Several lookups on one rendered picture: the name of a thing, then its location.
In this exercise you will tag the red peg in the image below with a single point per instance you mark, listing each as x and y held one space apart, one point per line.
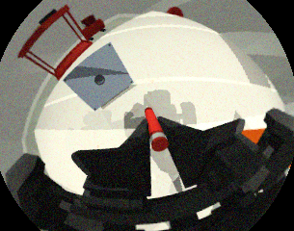
157 137

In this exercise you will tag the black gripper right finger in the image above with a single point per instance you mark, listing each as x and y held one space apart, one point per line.
189 147

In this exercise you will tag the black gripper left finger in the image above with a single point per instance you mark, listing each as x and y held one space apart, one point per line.
132 156

